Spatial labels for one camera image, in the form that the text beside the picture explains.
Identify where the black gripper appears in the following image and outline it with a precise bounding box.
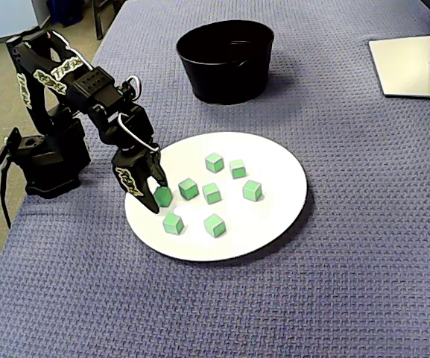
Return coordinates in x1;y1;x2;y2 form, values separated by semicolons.
110;143;169;215

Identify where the green cube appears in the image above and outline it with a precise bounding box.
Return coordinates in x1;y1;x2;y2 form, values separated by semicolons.
162;211;186;236
241;179;264;203
203;213;227;238
153;186;173;208
201;182;222;205
177;178;200;201
229;159;247;180
204;152;225;174

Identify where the white round plate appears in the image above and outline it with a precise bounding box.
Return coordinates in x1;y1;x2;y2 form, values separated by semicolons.
124;131;309;263

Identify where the black bucket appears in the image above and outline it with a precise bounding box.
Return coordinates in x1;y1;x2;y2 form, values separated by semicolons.
175;20;276;105

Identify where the blue bin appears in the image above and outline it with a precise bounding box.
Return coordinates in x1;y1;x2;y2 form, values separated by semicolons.
45;0;86;28

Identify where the blue waffle cloth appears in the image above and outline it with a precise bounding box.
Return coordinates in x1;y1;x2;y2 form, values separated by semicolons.
0;0;430;358

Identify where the white monitor stand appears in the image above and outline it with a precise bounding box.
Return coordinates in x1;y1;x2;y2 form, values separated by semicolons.
367;16;430;100

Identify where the white gripper wire loop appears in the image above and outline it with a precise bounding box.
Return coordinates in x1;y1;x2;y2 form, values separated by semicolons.
117;113;161;153

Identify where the black power cable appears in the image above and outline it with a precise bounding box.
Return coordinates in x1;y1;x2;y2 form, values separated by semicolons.
0;163;13;229

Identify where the dark chair frame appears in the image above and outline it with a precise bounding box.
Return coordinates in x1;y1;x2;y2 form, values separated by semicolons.
90;0;126;41

